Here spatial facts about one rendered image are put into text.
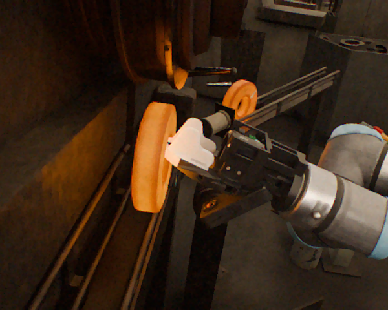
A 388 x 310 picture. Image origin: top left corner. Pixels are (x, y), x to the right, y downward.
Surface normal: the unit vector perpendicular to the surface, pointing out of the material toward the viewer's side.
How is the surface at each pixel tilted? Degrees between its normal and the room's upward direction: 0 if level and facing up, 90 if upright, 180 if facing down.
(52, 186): 90
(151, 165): 69
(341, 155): 45
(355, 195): 33
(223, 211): 89
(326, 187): 41
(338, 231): 100
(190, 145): 89
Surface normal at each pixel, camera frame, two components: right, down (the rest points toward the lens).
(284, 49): -0.34, 0.38
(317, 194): 0.13, -0.11
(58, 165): 0.99, 0.16
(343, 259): -0.11, 0.43
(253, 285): 0.12, -0.89
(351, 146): -0.29, -0.44
